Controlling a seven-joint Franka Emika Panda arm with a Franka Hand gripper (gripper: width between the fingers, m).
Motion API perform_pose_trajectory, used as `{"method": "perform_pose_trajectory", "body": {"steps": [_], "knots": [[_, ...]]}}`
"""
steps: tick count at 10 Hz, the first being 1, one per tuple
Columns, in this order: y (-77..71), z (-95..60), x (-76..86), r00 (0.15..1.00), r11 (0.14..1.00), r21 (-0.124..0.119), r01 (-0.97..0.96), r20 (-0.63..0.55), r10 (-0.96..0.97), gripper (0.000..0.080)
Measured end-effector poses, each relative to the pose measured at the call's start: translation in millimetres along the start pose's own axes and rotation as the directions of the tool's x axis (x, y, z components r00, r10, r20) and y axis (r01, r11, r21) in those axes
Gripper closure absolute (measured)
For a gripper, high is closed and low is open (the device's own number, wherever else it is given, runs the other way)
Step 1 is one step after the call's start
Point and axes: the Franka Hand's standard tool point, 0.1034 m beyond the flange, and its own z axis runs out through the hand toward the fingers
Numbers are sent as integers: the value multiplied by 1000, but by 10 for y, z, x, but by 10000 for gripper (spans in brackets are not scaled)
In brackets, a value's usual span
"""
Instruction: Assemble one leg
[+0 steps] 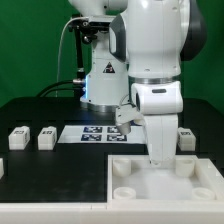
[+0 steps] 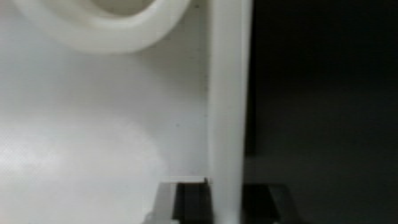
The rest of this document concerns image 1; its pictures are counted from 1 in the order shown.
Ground black base cables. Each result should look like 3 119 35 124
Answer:
35 79 84 98

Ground grey camera cable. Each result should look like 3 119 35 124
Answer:
55 17 88 98

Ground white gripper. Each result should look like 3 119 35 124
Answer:
131 81 183 164

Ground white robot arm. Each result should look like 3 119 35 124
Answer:
68 0 206 164

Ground paper sheet with markers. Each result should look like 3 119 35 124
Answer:
58 125 145 144

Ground black camera on stand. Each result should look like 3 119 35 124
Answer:
69 15 114 44

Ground white square tabletop part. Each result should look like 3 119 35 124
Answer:
107 155 224 202

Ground black camera stand pole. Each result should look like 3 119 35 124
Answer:
74 26 86 98

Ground white left fence block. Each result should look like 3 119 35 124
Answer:
0 158 4 179

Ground white front fence bar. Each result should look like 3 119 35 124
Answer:
0 200 224 224

